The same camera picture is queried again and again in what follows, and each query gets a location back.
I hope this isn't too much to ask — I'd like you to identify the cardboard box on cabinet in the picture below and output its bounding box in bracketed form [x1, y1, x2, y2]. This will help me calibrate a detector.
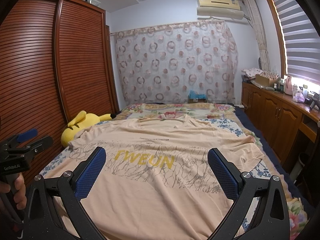
[255, 74, 278, 87]

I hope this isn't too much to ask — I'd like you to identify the folded floral cloth stack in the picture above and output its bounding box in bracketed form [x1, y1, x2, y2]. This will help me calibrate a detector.
[241, 68, 264, 79]

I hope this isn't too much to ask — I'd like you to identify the wooden louvered wardrobe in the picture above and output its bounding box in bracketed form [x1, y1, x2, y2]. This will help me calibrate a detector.
[1, 0, 119, 184]

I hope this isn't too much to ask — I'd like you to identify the blue floral white bedsheet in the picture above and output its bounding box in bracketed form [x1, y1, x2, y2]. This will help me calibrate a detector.
[39, 118, 272, 233]

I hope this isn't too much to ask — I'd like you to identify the circle patterned sheer curtain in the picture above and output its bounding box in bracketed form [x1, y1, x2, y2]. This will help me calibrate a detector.
[114, 20, 238, 104]

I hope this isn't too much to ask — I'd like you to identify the pink kettle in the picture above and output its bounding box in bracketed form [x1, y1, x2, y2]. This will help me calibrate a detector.
[284, 75, 293, 95]

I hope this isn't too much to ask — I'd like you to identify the teal item in box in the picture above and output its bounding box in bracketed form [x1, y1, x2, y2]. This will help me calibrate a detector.
[188, 90, 207, 103]

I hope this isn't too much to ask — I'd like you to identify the person's left hand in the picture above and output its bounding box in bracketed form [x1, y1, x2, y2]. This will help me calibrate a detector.
[1, 173, 27, 210]

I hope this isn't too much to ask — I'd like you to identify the yellow Pikachu plush toy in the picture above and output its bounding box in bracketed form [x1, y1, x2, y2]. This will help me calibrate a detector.
[61, 111, 116, 148]

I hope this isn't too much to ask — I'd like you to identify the wall air conditioner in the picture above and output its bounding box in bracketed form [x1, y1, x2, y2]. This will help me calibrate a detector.
[197, 0, 245, 20]

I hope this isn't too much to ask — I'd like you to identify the beige printed t-shirt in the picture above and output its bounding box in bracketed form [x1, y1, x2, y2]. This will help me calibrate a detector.
[41, 114, 265, 240]

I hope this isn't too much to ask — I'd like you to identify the pink floral blanket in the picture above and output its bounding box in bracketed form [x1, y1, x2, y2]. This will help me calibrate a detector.
[116, 103, 312, 239]

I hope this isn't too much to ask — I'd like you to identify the tied beige curtain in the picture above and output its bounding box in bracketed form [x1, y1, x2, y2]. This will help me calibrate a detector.
[243, 0, 271, 72]

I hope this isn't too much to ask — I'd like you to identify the wooden side cabinet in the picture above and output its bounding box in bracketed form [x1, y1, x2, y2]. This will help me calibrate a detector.
[241, 82, 319, 165]

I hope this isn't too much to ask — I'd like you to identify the zebra window blind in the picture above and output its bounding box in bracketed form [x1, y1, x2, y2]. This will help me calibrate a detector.
[272, 0, 319, 83]

